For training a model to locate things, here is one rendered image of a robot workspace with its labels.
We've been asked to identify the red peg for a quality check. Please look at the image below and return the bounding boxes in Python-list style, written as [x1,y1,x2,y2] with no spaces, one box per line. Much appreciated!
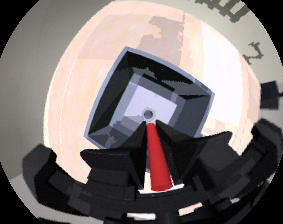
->
[146,123,173,192]

